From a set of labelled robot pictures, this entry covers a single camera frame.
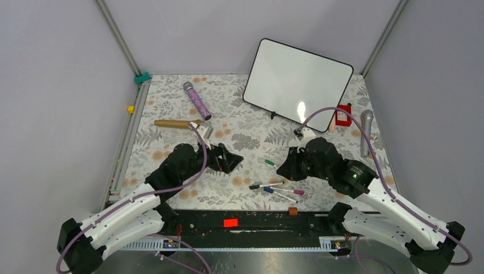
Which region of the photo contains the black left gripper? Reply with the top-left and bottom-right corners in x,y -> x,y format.
181,138 -> 243,182

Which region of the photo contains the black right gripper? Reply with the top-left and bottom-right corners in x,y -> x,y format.
277,145 -> 331,181

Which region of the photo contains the white whiteboard black frame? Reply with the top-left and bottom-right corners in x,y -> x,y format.
243,38 -> 354,132

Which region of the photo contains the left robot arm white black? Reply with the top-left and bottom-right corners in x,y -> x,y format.
56,143 -> 244,273

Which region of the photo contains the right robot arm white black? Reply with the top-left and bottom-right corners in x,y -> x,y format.
276,138 -> 465,273

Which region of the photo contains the pink cap whiteboard marker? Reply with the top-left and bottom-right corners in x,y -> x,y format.
270,187 -> 305,195

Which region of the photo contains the green cap whiteboard marker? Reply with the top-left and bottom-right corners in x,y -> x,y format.
264,159 -> 276,167

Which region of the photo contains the black cap whiteboard marker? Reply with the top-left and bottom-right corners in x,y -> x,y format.
249,182 -> 284,190

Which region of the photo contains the blue cap whiteboard marker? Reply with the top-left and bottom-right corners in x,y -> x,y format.
263,187 -> 298,204

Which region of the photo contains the brown small block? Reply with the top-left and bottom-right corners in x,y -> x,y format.
288,207 -> 299,216

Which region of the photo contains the peach cylinder toy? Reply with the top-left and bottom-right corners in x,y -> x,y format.
328,120 -> 336,133

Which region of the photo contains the red tape patch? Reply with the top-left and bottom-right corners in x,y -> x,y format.
223,218 -> 239,228

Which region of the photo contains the red small box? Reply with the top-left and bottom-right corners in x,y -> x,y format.
335,103 -> 352,127

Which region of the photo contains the purple glitter toy microphone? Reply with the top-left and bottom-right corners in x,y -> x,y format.
183,82 -> 212,120

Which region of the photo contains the gold toy microphone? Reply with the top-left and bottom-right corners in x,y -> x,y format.
154,120 -> 204,129

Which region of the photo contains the floral table mat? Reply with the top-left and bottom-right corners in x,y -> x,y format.
111,74 -> 370,211

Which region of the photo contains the silver toy microphone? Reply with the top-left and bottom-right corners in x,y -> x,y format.
360,110 -> 374,158

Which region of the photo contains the teal corner clip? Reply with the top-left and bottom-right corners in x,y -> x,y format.
134,72 -> 151,84

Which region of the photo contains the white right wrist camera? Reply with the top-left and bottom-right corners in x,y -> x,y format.
293,127 -> 316,150

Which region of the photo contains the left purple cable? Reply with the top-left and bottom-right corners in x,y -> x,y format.
55,123 -> 212,274

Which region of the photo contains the purple cable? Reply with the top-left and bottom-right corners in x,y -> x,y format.
299,107 -> 473,274
55,123 -> 212,274

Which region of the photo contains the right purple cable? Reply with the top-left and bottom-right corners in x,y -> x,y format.
299,107 -> 473,274

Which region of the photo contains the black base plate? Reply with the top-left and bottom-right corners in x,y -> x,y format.
160,209 -> 350,241

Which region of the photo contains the slotted cable duct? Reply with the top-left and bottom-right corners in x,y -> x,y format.
121,235 -> 352,253

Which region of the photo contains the left aluminium frame post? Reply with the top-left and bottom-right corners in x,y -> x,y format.
94,0 -> 142,76

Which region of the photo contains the aluminium frame post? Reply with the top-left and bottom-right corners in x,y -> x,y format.
360,0 -> 409,78
94,0 -> 142,76

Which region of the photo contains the right aluminium frame post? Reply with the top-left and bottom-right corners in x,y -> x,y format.
360,0 -> 409,78

